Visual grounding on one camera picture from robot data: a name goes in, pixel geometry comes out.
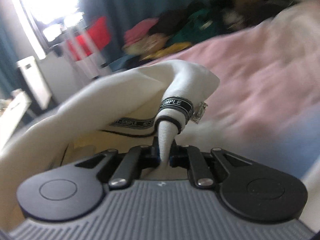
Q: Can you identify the white garment with black trim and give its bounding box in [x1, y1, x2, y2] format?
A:
[1, 60, 220, 230]

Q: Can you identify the white dressing table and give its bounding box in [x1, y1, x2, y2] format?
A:
[0, 90, 31, 149]

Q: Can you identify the white radiator heater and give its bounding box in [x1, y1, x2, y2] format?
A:
[17, 56, 52, 110]

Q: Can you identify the pile of colourful clothes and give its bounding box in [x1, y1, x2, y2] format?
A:
[123, 0, 296, 62]

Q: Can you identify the pink pastel bed sheet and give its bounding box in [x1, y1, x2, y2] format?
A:
[139, 0, 320, 201]

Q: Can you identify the red bag on stand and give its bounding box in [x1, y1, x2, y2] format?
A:
[75, 16, 111, 56]

